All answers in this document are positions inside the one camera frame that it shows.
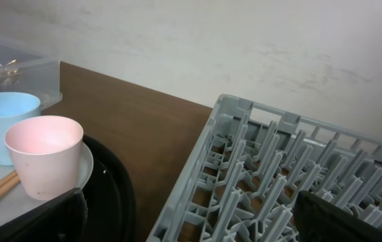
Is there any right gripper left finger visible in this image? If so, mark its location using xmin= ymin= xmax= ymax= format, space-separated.
xmin=0 ymin=188 xmax=87 ymax=242

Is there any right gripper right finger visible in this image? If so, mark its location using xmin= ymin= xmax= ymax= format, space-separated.
xmin=293 ymin=190 xmax=382 ymax=242

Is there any pink plastic cup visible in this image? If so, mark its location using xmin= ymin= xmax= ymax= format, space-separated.
xmin=4 ymin=116 xmax=83 ymax=200

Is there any light blue plastic cup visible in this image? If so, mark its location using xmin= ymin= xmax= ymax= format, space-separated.
xmin=0 ymin=92 xmax=41 ymax=166

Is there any gold snack wrapper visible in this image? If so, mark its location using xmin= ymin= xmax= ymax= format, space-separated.
xmin=1 ymin=60 xmax=19 ymax=75

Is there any grey dishwasher rack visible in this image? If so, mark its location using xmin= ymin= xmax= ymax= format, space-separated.
xmin=148 ymin=94 xmax=382 ymax=241

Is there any clear plastic waste bin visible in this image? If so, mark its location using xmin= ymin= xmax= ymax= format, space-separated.
xmin=0 ymin=37 xmax=63 ymax=110

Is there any round black serving tray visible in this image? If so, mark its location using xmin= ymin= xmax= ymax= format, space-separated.
xmin=81 ymin=135 xmax=136 ymax=242

